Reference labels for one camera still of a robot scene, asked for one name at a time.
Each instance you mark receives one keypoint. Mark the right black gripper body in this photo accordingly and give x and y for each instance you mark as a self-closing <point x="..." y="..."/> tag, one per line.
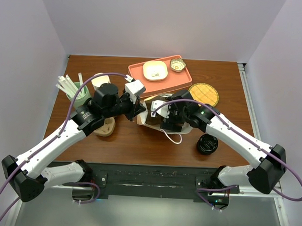
<point x="176" y="116"/>

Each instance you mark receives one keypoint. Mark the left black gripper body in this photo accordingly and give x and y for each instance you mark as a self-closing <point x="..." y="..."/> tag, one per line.
<point x="125" y="106"/>

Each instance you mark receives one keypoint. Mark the brown paper bag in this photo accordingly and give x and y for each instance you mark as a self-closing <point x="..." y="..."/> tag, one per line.
<point x="161" y="121"/>

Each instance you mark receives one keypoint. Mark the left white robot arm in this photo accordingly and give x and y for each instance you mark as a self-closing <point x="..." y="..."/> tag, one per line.
<point x="29" y="174"/>

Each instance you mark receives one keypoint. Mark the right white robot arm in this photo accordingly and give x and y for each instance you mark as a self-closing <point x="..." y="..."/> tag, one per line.
<point x="266" y="164"/>

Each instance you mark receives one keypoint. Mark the round woven yellow coaster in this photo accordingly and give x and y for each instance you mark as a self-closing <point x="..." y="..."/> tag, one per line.
<point x="205" y="94"/>

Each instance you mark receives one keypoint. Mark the stack of paper cups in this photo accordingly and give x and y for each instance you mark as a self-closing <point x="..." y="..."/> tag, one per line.
<point x="99" y="81"/>

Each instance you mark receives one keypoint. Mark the green straw holder cup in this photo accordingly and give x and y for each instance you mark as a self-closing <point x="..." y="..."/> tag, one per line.
<point x="82" y="97"/>

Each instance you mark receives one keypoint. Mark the stack of black lids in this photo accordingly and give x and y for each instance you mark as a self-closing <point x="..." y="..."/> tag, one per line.
<point x="207" y="145"/>

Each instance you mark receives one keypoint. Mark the cream square plate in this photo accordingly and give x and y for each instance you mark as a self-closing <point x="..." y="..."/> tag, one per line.
<point x="155" y="71"/>

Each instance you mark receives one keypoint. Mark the small floral bowl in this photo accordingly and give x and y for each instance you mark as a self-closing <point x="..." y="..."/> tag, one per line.
<point x="177" y="65"/>

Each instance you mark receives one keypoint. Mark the wrapped white straw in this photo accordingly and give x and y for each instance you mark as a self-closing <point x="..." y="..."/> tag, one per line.
<point x="61" y="81"/>
<point x="72" y="86"/>
<point x="68" y="92"/>

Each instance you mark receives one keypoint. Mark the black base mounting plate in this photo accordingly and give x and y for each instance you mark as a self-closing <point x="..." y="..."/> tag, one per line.
<point x="147" y="181"/>

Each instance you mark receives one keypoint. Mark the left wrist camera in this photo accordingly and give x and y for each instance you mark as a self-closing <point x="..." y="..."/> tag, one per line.
<point x="134" y="88"/>

